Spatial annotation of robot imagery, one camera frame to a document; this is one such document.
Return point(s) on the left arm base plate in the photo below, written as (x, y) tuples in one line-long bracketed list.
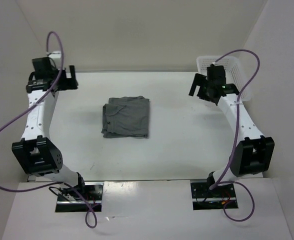
[(69, 202)]

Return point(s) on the grey shorts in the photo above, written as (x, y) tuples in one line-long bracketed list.
[(124, 117)]

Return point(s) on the aluminium table frame rail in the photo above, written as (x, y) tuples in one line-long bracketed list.
[(31, 178)]

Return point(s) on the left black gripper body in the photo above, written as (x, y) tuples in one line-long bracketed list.
[(62, 82)]

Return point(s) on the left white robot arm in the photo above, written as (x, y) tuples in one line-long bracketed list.
[(35, 152)]

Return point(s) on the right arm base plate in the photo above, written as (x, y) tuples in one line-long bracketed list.
[(216, 199)]

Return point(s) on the white plastic basket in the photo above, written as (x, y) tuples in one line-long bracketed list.
[(234, 75)]

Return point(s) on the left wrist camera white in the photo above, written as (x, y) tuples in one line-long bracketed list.
[(55, 57)]

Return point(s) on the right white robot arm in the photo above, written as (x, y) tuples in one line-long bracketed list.
[(251, 151)]

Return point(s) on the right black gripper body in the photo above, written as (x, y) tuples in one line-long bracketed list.
[(203, 92)]

